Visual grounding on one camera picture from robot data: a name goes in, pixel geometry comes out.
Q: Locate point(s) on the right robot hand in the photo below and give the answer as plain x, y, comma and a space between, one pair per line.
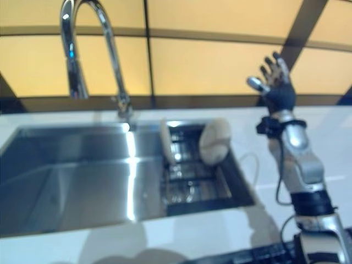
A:
280, 90

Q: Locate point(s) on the cream round plate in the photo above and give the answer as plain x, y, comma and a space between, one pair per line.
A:
215, 140
167, 143

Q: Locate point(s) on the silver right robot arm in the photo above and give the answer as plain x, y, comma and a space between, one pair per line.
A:
302, 159

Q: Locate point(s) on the black steel-rod drying rack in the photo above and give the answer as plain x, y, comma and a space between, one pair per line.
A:
198, 198

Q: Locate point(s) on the chrome gooseneck faucet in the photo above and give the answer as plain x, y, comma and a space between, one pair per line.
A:
110, 41

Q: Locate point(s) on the stainless steel sink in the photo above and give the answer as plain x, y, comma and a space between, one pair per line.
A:
82, 170

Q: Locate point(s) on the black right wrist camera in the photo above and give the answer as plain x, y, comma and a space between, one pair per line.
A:
266, 126

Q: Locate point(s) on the dark window frame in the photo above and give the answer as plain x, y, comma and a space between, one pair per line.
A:
192, 100

